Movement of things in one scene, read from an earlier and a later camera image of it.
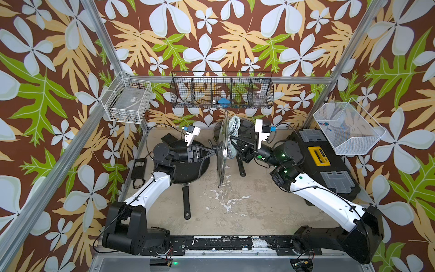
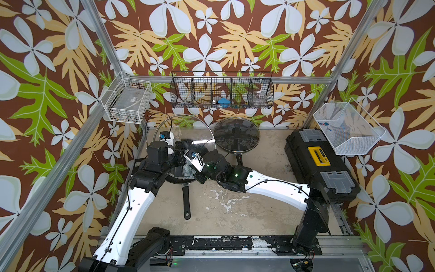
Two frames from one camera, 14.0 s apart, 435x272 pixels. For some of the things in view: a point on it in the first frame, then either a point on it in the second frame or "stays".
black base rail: [280, 246] stays
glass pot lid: [222, 148] → [187, 127]
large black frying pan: [188, 173] stays
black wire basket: [222, 89] stays
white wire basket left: [126, 100] stays
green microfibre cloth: [234, 128] → [187, 171]
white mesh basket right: [348, 128] stays
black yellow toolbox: [323, 165] stays
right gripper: [247, 150] → [199, 177]
